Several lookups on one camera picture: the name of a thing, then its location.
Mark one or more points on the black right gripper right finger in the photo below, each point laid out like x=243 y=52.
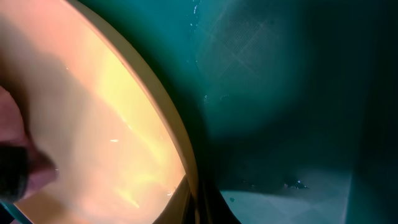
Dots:
x=212 y=207

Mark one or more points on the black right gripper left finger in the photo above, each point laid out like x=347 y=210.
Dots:
x=180 y=208

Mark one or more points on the large yellow plate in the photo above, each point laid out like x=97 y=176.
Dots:
x=94 y=106

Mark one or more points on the teal plastic tray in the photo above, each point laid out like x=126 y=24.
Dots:
x=290 y=106

